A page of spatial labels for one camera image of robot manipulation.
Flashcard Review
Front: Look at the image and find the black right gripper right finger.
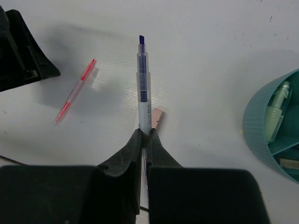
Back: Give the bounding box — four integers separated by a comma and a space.
147, 129, 270, 224

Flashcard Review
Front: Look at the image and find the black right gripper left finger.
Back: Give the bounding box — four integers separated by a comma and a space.
0, 130, 142, 224

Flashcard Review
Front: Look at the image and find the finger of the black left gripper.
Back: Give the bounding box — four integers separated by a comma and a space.
0, 8, 60, 91

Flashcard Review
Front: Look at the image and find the pink red gel pen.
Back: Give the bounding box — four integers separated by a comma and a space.
54, 59, 97, 125

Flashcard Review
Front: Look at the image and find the pink mini stapler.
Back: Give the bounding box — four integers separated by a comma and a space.
152, 108, 164, 131

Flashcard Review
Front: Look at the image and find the grey beige eraser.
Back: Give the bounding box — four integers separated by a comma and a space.
279, 158, 299, 169

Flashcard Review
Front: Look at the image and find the blue ballpoint pen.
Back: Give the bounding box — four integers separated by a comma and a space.
136, 35, 152, 135

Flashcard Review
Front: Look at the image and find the green translucent highlighter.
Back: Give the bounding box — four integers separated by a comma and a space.
264, 81, 292, 144

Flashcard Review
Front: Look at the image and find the clear pen cap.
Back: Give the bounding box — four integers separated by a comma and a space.
88, 68, 99, 85

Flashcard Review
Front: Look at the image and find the teal round divided organizer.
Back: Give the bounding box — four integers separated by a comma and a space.
243, 70, 299, 182

